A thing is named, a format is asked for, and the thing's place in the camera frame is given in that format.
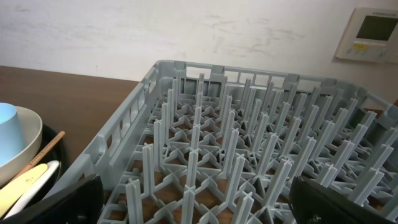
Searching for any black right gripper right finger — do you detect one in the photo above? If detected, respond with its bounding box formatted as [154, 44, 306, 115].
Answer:
[289, 177, 391, 224]

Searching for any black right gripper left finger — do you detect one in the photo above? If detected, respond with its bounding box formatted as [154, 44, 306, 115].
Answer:
[1, 174, 104, 224]

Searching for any grey dishwasher rack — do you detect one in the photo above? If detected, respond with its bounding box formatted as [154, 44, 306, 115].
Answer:
[50, 60, 397, 223]

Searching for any white plastic fork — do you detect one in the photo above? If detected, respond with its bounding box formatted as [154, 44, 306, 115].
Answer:
[5, 161, 60, 218]

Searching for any black round tray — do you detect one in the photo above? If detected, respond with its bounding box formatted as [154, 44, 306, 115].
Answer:
[25, 124, 69, 208]

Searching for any wooden chopstick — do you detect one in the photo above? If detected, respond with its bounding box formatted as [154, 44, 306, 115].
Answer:
[12, 131, 65, 180]

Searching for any yellow plastic knife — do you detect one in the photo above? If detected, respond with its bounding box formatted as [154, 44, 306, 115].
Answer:
[1, 164, 48, 217]

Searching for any cream round plate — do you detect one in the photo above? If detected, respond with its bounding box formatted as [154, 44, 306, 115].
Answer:
[1, 106, 44, 187]

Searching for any light blue plastic cup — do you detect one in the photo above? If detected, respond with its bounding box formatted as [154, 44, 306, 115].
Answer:
[0, 103, 25, 166]

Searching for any white wall control panel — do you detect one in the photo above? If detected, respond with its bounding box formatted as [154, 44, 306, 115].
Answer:
[335, 7, 397, 63]

